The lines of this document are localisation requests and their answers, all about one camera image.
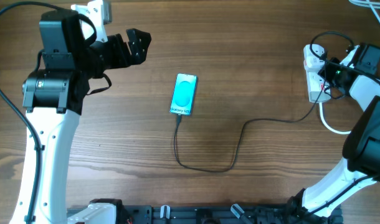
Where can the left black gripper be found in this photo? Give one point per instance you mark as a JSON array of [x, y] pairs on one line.
[[138, 53]]

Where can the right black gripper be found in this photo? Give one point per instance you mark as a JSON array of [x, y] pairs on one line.
[[324, 72]]

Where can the blue Galaxy smartphone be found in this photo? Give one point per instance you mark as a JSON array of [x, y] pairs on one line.
[[183, 94]]

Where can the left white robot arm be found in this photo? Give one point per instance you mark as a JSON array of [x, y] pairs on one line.
[[53, 100]]

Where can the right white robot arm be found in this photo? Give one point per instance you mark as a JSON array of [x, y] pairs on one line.
[[359, 166]]

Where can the white charger plug adapter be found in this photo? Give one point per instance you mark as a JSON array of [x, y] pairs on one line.
[[311, 62]]

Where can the white power strip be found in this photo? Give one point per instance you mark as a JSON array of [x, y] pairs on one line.
[[313, 80]]

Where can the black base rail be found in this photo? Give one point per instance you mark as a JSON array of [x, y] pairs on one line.
[[252, 214]]

